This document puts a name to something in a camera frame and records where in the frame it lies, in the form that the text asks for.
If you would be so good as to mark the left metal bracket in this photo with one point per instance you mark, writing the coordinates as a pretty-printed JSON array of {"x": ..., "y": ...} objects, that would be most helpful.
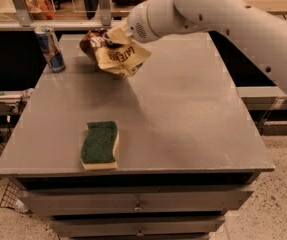
[{"x": 22, "y": 13}]

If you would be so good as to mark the drawer knob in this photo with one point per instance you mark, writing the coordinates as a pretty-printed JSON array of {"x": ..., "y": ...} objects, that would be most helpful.
[
  {"x": 140, "y": 233},
  {"x": 138, "y": 207}
]

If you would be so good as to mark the middle metal bracket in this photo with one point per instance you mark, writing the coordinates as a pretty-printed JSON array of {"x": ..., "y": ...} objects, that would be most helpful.
[{"x": 105, "y": 12}]

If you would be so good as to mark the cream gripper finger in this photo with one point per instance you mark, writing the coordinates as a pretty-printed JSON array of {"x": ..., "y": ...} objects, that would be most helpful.
[{"x": 120, "y": 34}]

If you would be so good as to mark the orange bag behind glass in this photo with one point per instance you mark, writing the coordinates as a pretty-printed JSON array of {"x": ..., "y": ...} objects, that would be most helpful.
[{"x": 41, "y": 6}]

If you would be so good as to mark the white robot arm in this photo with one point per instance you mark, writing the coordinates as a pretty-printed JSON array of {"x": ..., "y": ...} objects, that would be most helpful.
[{"x": 260, "y": 36}]

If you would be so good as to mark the redbull can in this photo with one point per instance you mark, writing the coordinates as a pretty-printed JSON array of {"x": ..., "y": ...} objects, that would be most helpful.
[{"x": 50, "y": 48}]

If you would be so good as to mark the brown chip bag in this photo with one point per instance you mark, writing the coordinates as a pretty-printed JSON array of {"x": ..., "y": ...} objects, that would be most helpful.
[{"x": 116, "y": 59}]

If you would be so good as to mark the green yellow sponge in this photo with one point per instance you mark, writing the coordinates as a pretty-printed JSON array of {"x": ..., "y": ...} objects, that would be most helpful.
[{"x": 99, "y": 147}]

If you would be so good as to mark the lower drawer knob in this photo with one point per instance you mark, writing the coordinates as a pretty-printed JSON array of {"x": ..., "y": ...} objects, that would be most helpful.
[{"x": 140, "y": 233}]

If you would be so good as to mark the metal bracket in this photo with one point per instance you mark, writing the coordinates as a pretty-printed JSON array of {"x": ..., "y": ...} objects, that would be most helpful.
[
  {"x": 22, "y": 13},
  {"x": 105, "y": 12}
]

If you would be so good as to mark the wire rack on floor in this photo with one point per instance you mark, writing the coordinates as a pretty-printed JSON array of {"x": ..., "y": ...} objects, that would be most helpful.
[{"x": 10, "y": 198}]

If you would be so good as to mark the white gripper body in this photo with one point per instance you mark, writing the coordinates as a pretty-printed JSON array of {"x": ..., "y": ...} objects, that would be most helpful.
[{"x": 138, "y": 26}]

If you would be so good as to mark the upper drawer knob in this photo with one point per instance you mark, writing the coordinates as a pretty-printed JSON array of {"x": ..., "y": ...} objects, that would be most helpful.
[{"x": 138, "y": 207}]

